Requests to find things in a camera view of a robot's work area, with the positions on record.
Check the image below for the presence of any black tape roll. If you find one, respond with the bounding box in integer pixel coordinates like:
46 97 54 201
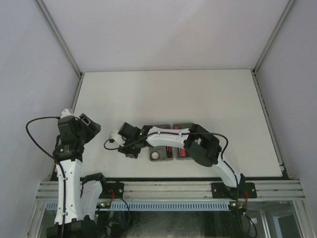
151 151 159 160

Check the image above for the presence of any grey plastic tool case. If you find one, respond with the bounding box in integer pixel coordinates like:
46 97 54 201
149 122 193 162

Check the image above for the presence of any red utility knife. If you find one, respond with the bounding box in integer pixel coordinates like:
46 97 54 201
166 146 173 158

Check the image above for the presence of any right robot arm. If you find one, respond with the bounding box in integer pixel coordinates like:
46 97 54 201
111 122 245 198

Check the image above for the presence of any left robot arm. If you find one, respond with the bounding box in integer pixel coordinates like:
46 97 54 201
46 109 108 238

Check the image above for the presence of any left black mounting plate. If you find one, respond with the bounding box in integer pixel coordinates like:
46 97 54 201
99 182 124 198

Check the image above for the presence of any black mounting plate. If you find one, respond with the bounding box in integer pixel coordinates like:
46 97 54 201
99 182 124 198
211 182 258 200

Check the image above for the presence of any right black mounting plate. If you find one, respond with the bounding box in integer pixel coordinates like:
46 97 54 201
211 182 258 200

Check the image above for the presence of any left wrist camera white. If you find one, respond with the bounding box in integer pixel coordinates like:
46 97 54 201
60 109 73 119

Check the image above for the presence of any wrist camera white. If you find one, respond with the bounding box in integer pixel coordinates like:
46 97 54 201
60 109 73 119
110 130 125 146

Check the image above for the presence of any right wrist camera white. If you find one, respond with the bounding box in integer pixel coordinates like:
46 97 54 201
110 130 125 146

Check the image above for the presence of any left black cable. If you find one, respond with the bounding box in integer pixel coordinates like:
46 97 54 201
25 116 67 238

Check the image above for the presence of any aluminium front rail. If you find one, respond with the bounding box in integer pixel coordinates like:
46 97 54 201
36 180 304 199

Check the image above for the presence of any grey slotted cable duct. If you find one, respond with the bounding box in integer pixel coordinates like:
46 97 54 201
46 200 235 211

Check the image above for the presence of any left aluminium frame post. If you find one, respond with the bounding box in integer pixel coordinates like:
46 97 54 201
33 0 84 157

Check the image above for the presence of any aluminium frame post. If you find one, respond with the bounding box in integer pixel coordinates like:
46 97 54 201
251 0 298 159
33 0 84 157

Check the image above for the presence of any right aluminium frame post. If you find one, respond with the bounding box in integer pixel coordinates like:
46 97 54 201
251 0 298 159

